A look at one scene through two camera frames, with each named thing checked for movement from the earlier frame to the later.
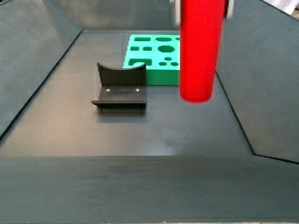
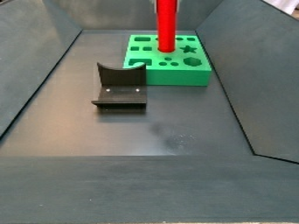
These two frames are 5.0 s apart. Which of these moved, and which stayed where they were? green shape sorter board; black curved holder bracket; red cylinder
Moved: red cylinder
Stayed: black curved holder bracket; green shape sorter board
